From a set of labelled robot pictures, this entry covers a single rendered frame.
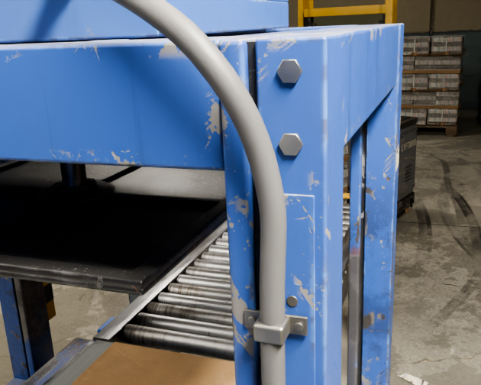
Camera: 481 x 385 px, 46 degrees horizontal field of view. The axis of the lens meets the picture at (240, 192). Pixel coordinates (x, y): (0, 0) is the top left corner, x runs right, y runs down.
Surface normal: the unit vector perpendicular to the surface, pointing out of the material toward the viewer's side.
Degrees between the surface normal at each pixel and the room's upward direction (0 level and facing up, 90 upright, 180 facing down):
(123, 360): 0
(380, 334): 90
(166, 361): 0
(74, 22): 90
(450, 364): 0
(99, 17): 90
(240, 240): 90
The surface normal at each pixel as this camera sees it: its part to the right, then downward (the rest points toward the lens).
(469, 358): -0.04, -0.96
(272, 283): -0.04, 0.29
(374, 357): -0.34, 0.28
